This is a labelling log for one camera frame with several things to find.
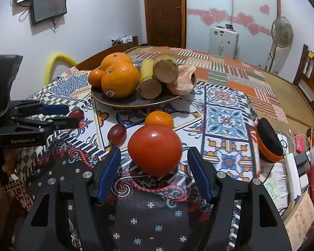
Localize brown cardboard piece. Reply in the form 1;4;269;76
283;192;314;244

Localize woven straw bed mat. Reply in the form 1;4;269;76
241;63;314;130

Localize sausage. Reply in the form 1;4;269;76
167;65;197;96

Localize wooden bed headboard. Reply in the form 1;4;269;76
293;44;314;117

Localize red grape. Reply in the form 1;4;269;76
69;109;85;121
107;124;127;145

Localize white flat box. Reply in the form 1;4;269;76
285;153;302;202

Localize floral checked patterned blanket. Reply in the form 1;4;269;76
26;67;261;186

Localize yellow foam tube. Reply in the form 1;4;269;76
43;53;78;90

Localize striped patchwork blanket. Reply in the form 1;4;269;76
124;46;289;124

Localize red tomato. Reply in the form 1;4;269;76
128;124;183;177

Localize small wall-mounted monitor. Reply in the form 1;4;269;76
30;0;68;27

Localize small tangerine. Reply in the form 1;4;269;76
88;69;105;88
145;111;174;129

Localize brown wooden door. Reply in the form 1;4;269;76
143;0;187;49

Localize pile of clothes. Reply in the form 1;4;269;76
111;34;134;45

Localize black wall cables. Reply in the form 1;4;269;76
12;0;59;32

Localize white charger cable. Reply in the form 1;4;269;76
276;128;308;152

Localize wooden bed side rail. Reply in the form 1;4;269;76
76;36;147;70

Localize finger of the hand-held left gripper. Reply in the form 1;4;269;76
14;117;80;134
13;102;70;117

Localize group of pink heart stickers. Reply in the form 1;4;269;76
187;4;271;36

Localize large plain orange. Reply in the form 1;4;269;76
100;52;133;71

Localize white boxy appliance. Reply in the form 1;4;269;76
208;25;239;59

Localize standing electric fan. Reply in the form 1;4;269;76
266;16;294;74

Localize purple ceramic plate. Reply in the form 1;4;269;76
91;84;186;109

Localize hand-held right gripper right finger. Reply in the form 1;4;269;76
187;147;293;251

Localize black round hat orange band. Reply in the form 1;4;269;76
255;118;285;164

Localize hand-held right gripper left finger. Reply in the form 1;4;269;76
17;146;122;251

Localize dark floral cloth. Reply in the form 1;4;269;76
23;136;241;251

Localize large orange with sticker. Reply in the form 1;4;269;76
101;63;141;99

